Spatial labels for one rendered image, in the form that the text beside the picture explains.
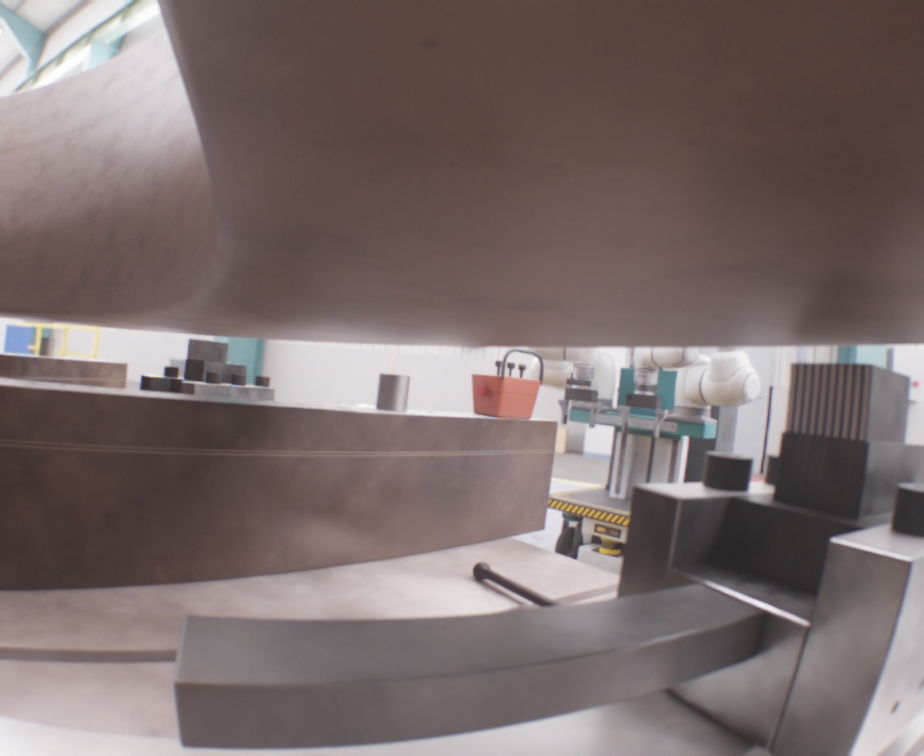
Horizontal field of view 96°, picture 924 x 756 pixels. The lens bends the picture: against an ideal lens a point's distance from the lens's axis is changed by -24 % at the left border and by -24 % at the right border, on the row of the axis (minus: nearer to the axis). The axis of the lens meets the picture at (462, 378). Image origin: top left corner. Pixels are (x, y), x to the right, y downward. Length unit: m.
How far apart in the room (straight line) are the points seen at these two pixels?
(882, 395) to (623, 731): 0.43
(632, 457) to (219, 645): 2.40
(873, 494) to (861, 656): 0.21
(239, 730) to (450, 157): 0.31
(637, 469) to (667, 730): 2.14
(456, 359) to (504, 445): 6.99
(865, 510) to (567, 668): 0.38
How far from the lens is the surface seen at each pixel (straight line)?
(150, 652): 0.94
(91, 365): 3.18
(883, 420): 0.66
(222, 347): 2.25
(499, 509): 1.69
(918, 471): 0.78
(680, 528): 0.62
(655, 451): 2.60
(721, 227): 0.25
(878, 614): 0.49
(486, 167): 0.21
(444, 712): 0.36
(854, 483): 0.63
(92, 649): 0.94
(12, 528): 1.11
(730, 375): 2.14
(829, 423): 0.64
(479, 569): 1.33
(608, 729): 0.57
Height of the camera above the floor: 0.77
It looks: 1 degrees up
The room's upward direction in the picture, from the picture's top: 6 degrees clockwise
